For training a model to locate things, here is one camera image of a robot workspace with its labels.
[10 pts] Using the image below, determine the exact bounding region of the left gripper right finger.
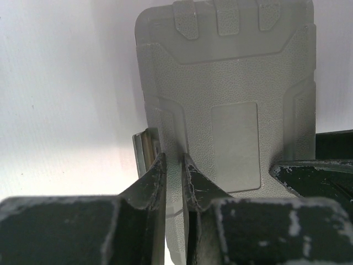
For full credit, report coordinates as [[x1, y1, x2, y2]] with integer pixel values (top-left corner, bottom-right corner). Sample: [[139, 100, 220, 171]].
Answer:
[[182, 155, 352, 264]]

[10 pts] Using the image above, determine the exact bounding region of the grey plastic tool case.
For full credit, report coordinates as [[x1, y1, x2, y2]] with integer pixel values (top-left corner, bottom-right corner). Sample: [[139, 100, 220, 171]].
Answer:
[[135, 1, 316, 264]]

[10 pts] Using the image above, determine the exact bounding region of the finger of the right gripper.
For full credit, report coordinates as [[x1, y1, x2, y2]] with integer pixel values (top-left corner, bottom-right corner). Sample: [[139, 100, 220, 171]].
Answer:
[[269, 160, 352, 202], [315, 131, 353, 160]]

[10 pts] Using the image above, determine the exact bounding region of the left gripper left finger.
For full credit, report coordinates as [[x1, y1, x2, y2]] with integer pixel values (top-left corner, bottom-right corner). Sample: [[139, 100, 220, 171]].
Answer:
[[1, 154, 166, 264]]

